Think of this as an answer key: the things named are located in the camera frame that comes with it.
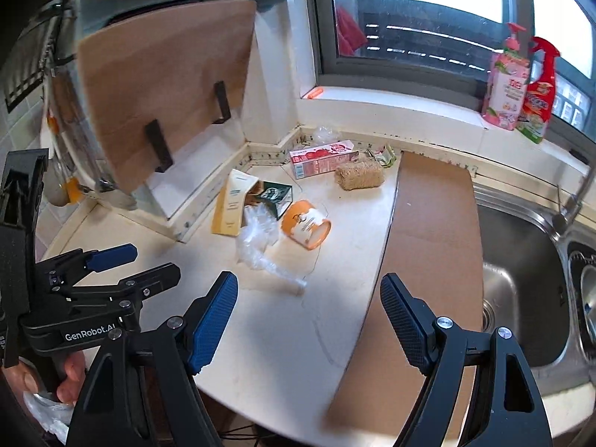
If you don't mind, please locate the brown cardboard sheet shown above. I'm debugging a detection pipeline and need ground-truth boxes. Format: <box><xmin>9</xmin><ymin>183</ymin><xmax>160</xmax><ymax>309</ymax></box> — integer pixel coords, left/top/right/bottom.
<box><xmin>326</xmin><ymin>151</ymin><xmax>485</xmax><ymax>441</ymax></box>

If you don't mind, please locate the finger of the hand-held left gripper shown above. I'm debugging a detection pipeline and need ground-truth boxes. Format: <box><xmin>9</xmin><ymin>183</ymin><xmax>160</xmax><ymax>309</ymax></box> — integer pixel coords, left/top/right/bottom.
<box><xmin>51</xmin><ymin>262</ymin><xmax>181</xmax><ymax>310</ymax></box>
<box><xmin>39</xmin><ymin>243</ymin><xmax>139</xmax><ymax>286</ymax></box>

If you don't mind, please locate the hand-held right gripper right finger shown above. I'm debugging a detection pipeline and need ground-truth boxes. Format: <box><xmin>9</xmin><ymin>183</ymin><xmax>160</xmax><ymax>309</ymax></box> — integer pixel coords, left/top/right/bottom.
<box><xmin>379</xmin><ymin>274</ymin><xmax>555</xmax><ymax>447</ymax></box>

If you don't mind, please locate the dark green box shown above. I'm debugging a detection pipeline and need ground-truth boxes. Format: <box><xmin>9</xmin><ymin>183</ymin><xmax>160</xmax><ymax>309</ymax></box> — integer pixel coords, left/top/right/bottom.
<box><xmin>254</xmin><ymin>181</ymin><xmax>294</xmax><ymax>219</ymax></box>

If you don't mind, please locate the red cloth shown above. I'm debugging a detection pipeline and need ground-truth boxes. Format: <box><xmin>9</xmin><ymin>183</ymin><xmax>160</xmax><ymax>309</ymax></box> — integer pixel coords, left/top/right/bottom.
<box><xmin>335</xmin><ymin>6</ymin><xmax>368</xmax><ymax>57</ymax></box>

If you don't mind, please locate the red spray bottle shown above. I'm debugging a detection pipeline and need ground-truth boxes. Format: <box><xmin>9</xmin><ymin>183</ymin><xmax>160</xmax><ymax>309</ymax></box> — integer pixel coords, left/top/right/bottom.
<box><xmin>516</xmin><ymin>36</ymin><xmax>562</xmax><ymax>145</ymax></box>

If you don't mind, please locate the mesh strainer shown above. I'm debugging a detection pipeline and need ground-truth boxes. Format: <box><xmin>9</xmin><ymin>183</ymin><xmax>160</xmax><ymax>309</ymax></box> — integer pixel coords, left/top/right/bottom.
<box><xmin>44</xmin><ymin>163</ymin><xmax>89</xmax><ymax>208</ymax></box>

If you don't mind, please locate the pink carton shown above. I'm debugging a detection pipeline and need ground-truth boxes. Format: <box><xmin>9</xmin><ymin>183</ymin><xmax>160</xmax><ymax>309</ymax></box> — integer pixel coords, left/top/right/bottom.
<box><xmin>289</xmin><ymin>140</ymin><xmax>360</xmax><ymax>180</ymax></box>

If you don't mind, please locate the steel faucet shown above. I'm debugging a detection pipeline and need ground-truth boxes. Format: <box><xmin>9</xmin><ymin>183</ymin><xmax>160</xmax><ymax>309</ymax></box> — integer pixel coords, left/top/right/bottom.
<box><xmin>552</xmin><ymin>151</ymin><xmax>596</xmax><ymax>238</ymax></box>

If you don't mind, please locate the grey window frame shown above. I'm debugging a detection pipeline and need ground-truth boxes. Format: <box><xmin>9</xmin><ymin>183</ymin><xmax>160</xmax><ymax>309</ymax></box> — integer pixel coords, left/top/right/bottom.
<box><xmin>307</xmin><ymin>0</ymin><xmax>596</xmax><ymax>140</ymax></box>

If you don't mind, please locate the wooden cutting board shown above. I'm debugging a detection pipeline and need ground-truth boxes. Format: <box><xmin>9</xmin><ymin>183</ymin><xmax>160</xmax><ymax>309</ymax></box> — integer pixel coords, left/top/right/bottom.
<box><xmin>77</xmin><ymin>0</ymin><xmax>258</xmax><ymax>194</ymax></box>

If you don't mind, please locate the white translucent plastic bag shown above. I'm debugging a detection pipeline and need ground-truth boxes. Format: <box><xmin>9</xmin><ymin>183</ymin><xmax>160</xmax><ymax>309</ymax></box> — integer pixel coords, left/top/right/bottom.
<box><xmin>23</xmin><ymin>389</ymin><xmax>75</xmax><ymax>443</ymax></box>

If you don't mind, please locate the black cutting board holder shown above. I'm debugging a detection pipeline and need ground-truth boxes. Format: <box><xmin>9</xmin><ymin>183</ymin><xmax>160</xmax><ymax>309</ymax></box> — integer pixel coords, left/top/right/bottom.
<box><xmin>144</xmin><ymin>80</ymin><xmax>232</xmax><ymax>174</ymax></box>

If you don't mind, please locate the orange paper cup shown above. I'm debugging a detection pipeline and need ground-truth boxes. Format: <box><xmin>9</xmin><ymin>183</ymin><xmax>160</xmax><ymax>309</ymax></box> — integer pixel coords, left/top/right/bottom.
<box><xmin>280</xmin><ymin>199</ymin><xmax>332</xmax><ymax>251</ymax></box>

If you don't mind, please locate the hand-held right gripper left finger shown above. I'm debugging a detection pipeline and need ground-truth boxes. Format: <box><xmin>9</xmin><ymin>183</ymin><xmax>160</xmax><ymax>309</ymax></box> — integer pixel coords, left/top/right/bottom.
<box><xmin>70</xmin><ymin>271</ymin><xmax>239</xmax><ymax>447</ymax></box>

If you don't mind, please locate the pink dish soap bottle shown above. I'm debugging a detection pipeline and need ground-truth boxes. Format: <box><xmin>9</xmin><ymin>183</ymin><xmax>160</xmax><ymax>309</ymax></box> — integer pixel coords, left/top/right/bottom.
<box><xmin>481</xmin><ymin>22</ymin><xmax>532</xmax><ymax>131</ymax></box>

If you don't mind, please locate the green wrapper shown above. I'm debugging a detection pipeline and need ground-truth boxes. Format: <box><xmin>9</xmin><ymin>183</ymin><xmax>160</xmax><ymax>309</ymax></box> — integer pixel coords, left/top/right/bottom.
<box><xmin>365</xmin><ymin>144</ymin><xmax>397</xmax><ymax>168</ymax></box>

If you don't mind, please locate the loofah scrubber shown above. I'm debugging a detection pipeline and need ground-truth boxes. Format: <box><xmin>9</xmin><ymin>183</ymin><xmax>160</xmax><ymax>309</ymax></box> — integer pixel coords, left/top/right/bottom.
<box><xmin>334</xmin><ymin>161</ymin><xmax>386</xmax><ymax>191</ymax></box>

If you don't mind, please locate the black wall shelf rack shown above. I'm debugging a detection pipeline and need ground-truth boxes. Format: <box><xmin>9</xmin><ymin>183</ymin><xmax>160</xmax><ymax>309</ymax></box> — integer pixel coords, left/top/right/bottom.
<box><xmin>0</xmin><ymin>9</ymin><xmax>77</xmax><ymax>112</ymax></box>

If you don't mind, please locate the steel kitchen sink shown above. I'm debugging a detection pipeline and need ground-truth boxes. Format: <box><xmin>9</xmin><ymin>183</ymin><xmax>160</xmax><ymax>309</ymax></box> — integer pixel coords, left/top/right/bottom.
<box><xmin>472</xmin><ymin>184</ymin><xmax>596</xmax><ymax>383</ymax></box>

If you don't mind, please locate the person's left hand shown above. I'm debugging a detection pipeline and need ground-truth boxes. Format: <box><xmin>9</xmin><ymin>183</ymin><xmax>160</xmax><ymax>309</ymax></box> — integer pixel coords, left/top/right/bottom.
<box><xmin>0</xmin><ymin>351</ymin><xmax>88</xmax><ymax>406</ymax></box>

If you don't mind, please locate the clear plastic bag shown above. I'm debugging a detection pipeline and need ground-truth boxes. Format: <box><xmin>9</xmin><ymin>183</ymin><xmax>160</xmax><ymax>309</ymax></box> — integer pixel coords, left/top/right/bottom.
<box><xmin>235</xmin><ymin>205</ymin><xmax>308</xmax><ymax>296</ymax></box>

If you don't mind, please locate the beige packet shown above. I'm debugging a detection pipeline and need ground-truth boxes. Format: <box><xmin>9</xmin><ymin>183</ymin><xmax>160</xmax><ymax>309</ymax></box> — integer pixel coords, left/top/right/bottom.
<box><xmin>211</xmin><ymin>170</ymin><xmax>261</xmax><ymax>238</ymax></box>

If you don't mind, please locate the steel bowl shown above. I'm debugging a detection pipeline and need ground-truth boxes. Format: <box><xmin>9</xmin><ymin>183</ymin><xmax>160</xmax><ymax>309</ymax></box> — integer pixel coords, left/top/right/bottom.
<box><xmin>577</xmin><ymin>261</ymin><xmax>596</xmax><ymax>336</ymax></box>

